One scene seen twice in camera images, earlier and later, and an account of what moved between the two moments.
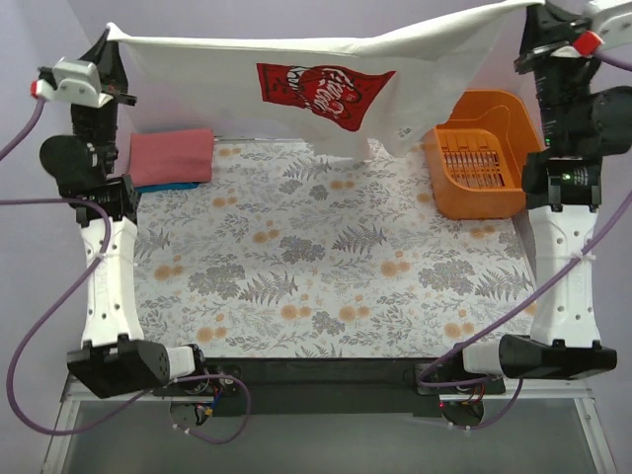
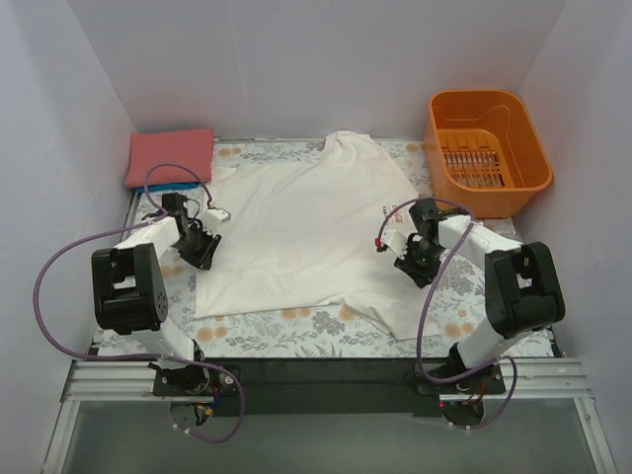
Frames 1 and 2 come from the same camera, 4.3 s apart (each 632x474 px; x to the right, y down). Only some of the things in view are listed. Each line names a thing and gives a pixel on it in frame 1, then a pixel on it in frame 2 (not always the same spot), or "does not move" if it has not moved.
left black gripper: [113, 92] → [202, 249]
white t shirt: [366, 104] → [302, 231]
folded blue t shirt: [183, 186] does not move
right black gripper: [538, 58] → [415, 267]
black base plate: [383, 388] does not move
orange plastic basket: [476, 156] does not move
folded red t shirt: [171, 157] does not move
